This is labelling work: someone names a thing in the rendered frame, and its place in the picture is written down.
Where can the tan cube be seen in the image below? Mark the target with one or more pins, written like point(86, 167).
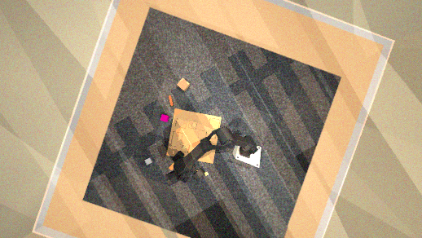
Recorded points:
point(183, 84)

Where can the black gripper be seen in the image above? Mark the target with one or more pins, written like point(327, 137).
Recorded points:
point(197, 174)

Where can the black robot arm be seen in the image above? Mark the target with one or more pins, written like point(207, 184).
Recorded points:
point(183, 167)

